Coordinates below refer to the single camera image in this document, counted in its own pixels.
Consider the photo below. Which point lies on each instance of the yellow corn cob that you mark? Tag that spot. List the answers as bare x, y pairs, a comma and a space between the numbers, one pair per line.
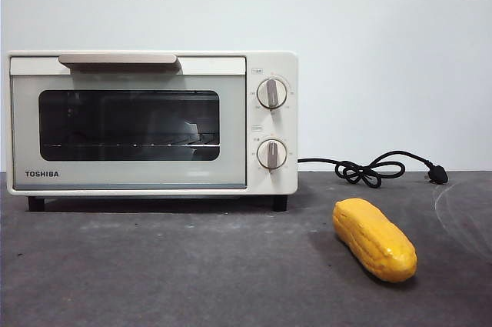
373, 238

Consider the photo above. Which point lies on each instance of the cream toaster oven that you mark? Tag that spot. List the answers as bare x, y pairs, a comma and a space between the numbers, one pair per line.
276, 61

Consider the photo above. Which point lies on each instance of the cream oven knob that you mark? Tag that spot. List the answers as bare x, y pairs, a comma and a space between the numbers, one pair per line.
271, 93
271, 154

